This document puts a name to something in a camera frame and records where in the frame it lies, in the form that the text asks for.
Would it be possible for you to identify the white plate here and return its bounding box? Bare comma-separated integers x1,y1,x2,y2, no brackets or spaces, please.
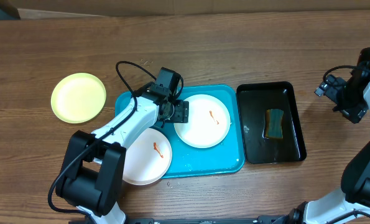
123,128,172,185
174,94,231,149

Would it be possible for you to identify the yellow green sponge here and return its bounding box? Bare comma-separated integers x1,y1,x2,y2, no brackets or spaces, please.
264,109,284,139

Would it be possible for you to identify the yellow-green plate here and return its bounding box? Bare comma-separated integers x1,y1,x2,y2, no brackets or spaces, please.
50,73,106,124

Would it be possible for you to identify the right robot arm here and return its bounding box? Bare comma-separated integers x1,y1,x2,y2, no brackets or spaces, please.
268,47,370,224

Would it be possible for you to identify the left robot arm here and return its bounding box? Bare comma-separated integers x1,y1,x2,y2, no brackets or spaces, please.
48,68,189,223

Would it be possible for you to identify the blue plastic tray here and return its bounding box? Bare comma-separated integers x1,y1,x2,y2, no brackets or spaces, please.
114,84,246,180

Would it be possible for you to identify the black water tray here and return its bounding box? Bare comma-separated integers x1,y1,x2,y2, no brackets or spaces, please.
236,82,307,164

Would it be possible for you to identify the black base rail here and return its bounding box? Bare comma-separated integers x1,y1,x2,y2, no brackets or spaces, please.
124,215,287,224

